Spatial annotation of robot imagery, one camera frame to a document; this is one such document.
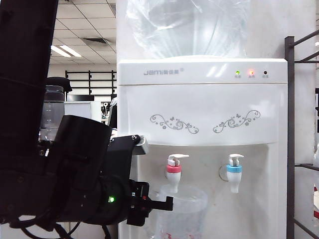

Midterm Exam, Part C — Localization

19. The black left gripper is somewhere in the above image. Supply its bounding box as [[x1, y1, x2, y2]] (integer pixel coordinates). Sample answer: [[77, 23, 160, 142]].
[[127, 180, 174, 227]]

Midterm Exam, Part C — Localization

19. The clear plastic mug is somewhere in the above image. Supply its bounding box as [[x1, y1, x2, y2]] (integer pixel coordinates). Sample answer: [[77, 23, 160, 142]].
[[152, 184, 209, 239]]

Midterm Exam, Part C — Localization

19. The black wall shelving frame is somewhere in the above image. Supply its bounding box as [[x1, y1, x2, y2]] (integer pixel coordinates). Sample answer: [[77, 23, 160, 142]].
[[65, 70, 117, 95]]

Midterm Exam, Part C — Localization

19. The white floor water dispenser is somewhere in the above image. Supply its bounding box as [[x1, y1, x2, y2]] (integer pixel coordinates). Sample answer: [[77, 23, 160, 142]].
[[117, 58, 289, 239]]

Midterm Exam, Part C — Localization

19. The red-collared white water tap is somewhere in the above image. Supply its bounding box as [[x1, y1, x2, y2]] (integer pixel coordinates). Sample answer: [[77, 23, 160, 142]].
[[165, 153, 190, 194]]

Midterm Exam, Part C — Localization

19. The blue-collared white water tap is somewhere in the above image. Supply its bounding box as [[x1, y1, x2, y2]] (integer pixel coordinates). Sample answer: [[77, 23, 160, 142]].
[[226, 153, 245, 194]]

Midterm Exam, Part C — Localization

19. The plastic-wrapped clear water jug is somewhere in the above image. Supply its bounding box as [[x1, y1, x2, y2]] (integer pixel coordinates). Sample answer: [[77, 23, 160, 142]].
[[126, 0, 251, 60]]

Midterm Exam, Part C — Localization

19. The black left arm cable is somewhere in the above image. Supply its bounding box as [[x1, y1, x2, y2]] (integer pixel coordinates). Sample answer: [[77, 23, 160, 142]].
[[8, 214, 83, 239]]

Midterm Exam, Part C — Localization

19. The black chair headrest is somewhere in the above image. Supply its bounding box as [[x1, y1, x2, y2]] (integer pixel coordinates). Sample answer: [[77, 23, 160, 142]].
[[46, 76, 73, 93]]

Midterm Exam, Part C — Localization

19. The black thin monitor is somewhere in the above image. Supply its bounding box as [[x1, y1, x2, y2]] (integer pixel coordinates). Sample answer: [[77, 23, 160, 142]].
[[67, 94, 95, 102]]

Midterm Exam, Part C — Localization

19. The twin tube ceiling light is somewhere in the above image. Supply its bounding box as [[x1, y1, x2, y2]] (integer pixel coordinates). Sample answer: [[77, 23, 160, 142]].
[[51, 44, 82, 58]]

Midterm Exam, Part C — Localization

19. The ceiling air vent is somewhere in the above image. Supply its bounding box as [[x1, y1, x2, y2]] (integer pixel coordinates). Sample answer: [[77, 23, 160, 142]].
[[82, 37, 108, 46]]

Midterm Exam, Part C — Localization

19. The white desk partition box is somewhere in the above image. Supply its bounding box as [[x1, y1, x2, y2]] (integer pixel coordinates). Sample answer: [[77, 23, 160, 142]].
[[64, 101, 102, 122]]

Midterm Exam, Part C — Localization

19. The dark office chair back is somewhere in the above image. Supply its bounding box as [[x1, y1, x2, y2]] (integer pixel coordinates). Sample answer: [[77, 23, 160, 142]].
[[109, 94, 118, 129]]

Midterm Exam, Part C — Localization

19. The dark grey water bottle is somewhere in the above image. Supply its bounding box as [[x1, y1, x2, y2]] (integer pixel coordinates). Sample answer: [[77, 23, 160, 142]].
[[39, 84, 65, 144]]

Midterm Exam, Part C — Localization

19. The dark metal shelving rack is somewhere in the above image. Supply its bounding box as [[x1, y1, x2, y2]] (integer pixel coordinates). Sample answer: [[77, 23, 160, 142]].
[[285, 29, 319, 239]]

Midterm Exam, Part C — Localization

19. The red and white package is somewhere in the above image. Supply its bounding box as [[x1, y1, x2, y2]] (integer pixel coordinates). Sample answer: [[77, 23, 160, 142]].
[[313, 184, 319, 220]]

